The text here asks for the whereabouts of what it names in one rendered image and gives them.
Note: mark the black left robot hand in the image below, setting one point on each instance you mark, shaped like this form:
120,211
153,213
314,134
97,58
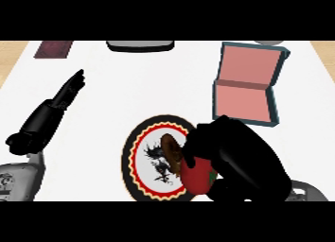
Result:
42,118

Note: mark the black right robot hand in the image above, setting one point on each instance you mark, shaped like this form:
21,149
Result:
243,157

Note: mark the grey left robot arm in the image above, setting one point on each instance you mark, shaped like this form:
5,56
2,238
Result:
15,180

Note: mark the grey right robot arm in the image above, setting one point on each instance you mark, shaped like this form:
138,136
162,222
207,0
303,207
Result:
306,192

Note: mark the black patterned round plate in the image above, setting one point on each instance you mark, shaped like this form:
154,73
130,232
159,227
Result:
150,164

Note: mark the open pink cardboard box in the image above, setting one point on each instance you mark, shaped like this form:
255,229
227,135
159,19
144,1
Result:
247,83

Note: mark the dark red flat mat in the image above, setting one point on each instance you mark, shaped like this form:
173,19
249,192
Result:
54,49

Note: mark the pale grey round object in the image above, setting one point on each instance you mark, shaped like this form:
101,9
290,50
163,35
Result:
269,42

